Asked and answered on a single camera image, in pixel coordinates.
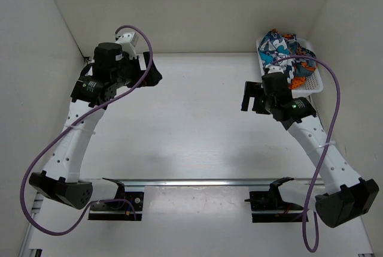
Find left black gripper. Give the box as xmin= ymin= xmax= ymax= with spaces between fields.
xmin=111 ymin=52 xmax=162 ymax=89

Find colourful patterned shorts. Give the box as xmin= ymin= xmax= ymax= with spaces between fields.
xmin=257 ymin=29 xmax=317 ymax=90

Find white perforated plastic basket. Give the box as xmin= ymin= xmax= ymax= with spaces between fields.
xmin=256 ymin=37 xmax=323 ymax=98

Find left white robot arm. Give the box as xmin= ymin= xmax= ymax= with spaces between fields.
xmin=29 ymin=43 xmax=162 ymax=209

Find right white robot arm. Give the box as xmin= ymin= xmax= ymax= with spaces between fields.
xmin=241 ymin=72 xmax=379 ymax=228

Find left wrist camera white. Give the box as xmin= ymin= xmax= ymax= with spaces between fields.
xmin=115 ymin=32 xmax=138 ymax=58

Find aluminium front rail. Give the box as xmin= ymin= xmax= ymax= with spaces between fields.
xmin=80 ymin=178 xmax=326 ymax=188

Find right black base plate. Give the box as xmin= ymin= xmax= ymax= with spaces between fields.
xmin=244 ymin=191 xmax=303 ymax=223

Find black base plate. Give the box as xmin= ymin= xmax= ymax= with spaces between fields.
xmin=244 ymin=191 xmax=303 ymax=223
xmin=88 ymin=191 xmax=144 ymax=221

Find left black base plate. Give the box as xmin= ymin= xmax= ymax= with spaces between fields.
xmin=88 ymin=191 xmax=144 ymax=221

